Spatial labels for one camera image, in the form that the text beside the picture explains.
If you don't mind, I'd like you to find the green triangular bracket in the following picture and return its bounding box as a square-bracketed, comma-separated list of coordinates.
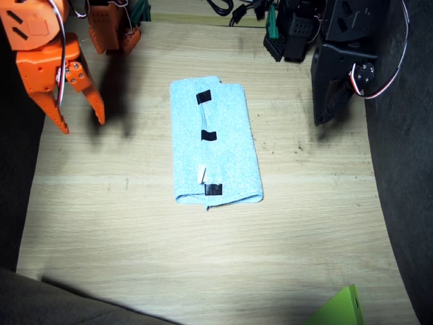
[302, 284, 366, 325]

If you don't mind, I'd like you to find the black cable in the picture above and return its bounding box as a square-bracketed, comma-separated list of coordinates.
[206, 0, 234, 16]
[229, 0, 258, 27]

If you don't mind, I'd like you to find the green clamp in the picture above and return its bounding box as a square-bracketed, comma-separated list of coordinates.
[130, 0, 152, 23]
[265, 5, 280, 40]

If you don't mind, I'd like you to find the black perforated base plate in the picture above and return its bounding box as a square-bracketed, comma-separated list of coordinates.
[263, 32, 287, 62]

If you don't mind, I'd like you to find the orange arm servo wire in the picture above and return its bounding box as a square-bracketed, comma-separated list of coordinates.
[47, 0, 133, 108]

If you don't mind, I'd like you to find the black cable plug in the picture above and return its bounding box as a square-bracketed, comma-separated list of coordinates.
[252, 0, 267, 20]

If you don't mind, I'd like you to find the grey curved foam sheet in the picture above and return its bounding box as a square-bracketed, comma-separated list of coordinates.
[363, 0, 433, 325]

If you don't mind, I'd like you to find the light blue towel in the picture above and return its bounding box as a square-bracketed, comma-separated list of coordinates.
[168, 74, 265, 211]

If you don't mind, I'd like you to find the black foam panel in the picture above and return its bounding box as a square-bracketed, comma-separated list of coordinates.
[0, 20, 47, 272]
[0, 266, 177, 325]

